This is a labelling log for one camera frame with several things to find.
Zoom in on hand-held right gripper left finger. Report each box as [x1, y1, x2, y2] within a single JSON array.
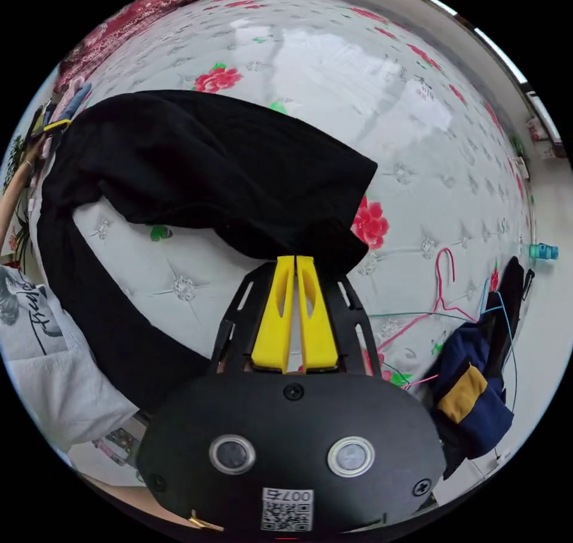
[[251, 256, 295, 375]]

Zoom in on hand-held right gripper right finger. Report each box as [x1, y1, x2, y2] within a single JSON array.
[[297, 256, 339, 374]]

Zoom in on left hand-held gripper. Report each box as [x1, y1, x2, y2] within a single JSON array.
[[22, 103, 73, 151]]

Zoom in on black pants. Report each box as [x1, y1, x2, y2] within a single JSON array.
[[36, 89, 380, 415]]

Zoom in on person's left forearm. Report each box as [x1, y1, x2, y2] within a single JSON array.
[[0, 157, 38, 249]]

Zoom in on person's right hand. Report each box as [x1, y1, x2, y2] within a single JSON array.
[[82, 470, 226, 533]]

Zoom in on pink and blue clothes pile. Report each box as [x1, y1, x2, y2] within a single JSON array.
[[53, 80, 93, 122]]

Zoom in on red patterned quilt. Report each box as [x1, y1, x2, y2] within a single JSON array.
[[53, 0, 205, 94]]

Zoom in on pile of clothes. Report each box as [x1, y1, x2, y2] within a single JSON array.
[[429, 256, 536, 482]]

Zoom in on person's body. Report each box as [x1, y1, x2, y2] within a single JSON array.
[[0, 264, 140, 455]]

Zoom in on teal plastic bottle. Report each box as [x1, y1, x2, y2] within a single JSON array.
[[528, 241, 560, 262]]

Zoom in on bed with floral sheet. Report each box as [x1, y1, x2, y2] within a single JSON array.
[[44, 0, 540, 479]]

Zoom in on green wire hanger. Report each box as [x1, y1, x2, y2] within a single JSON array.
[[369, 311, 453, 387]]

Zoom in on pink wire hanger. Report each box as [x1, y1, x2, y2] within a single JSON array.
[[375, 247, 479, 355]]

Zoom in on blue wire hanger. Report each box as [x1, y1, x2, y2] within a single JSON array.
[[479, 277, 518, 412]]

